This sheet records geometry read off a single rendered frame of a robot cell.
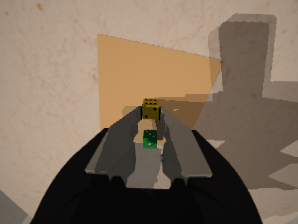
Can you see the orange flat mat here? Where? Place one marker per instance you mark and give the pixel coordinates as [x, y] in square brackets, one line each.
[130, 71]

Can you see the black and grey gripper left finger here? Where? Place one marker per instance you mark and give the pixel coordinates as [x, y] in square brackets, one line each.
[110, 153]

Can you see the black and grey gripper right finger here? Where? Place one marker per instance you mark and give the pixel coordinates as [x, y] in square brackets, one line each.
[188, 155]

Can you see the green die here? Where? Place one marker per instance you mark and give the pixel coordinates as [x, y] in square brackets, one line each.
[150, 139]

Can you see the yellow die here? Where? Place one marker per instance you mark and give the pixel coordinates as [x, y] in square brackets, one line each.
[150, 109]

